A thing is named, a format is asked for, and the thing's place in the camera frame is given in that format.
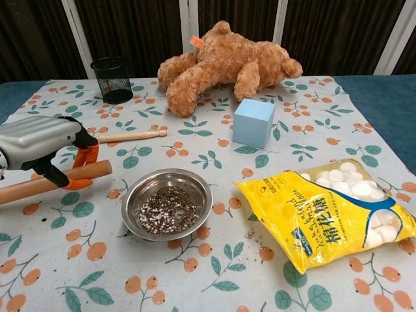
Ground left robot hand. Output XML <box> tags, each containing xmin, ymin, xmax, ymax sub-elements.
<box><xmin>0</xmin><ymin>115</ymin><xmax>99</xmax><ymax>190</ymax></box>

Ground thick brown wooden rolling pin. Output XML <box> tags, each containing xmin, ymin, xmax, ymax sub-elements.
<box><xmin>0</xmin><ymin>159</ymin><xmax>113</xmax><ymax>206</ymax></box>

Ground thin wooden stick with knob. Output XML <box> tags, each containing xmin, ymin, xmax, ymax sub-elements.
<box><xmin>96</xmin><ymin>127</ymin><xmax>168</xmax><ymax>144</ymax></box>

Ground round stainless steel bowl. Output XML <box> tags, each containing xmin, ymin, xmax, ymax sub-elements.
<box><xmin>121</xmin><ymin>168</ymin><xmax>214</xmax><ymax>242</ymax></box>

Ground black mesh pen holder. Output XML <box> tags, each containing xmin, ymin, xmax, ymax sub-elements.
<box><xmin>90</xmin><ymin>57</ymin><xmax>135</xmax><ymax>105</ymax></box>

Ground brown and white granules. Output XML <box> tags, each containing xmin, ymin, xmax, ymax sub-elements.
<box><xmin>138</xmin><ymin>185</ymin><xmax>199</xmax><ymax>234</ymax></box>

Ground brown plush teddy bear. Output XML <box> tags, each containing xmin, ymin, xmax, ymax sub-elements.
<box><xmin>157</xmin><ymin>20</ymin><xmax>304</xmax><ymax>118</ymax></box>

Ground light blue cube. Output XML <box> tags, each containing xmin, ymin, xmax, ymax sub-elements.
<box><xmin>232</xmin><ymin>98</ymin><xmax>276</xmax><ymax>150</ymax></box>

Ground floral print tablecloth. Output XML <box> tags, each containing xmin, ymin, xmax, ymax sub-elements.
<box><xmin>0</xmin><ymin>75</ymin><xmax>416</xmax><ymax>312</ymax></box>

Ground yellow marshmallow bag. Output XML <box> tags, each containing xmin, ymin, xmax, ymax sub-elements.
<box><xmin>233</xmin><ymin>158</ymin><xmax>416</xmax><ymax>276</ymax></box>

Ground white frame post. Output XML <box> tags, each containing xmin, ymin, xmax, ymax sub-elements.
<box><xmin>179</xmin><ymin>0</ymin><xmax>200</xmax><ymax>55</ymax></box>
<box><xmin>373</xmin><ymin>0</ymin><xmax>409</xmax><ymax>75</ymax></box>
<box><xmin>60</xmin><ymin>0</ymin><xmax>94</xmax><ymax>79</ymax></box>
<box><xmin>272</xmin><ymin>0</ymin><xmax>289</xmax><ymax>43</ymax></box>

